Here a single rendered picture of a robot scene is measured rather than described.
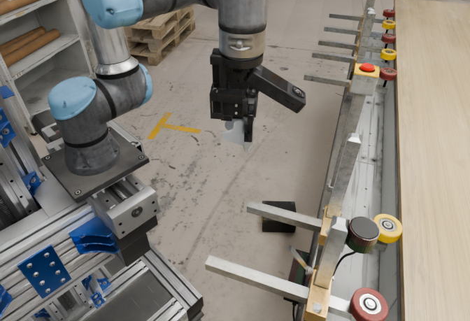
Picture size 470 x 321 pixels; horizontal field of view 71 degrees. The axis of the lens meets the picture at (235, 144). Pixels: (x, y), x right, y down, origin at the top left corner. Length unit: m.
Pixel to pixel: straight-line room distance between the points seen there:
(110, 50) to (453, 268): 1.03
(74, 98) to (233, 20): 0.49
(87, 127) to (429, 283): 0.93
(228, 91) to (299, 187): 1.82
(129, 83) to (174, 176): 1.55
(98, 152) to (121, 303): 0.90
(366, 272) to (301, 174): 1.27
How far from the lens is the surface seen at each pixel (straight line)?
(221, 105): 0.58
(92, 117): 0.91
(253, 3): 0.51
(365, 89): 1.09
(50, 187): 1.14
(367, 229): 0.75
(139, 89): 0.95
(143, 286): 1.70
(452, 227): 1.15
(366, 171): 1.63
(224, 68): 0.56
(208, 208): 2.19
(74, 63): 3.76
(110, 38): 0.90
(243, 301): 1.85
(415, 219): 1.11
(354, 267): 1.29
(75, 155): 0.97
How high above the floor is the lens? 1.68
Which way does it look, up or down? 39 degrees down
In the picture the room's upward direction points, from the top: straight up
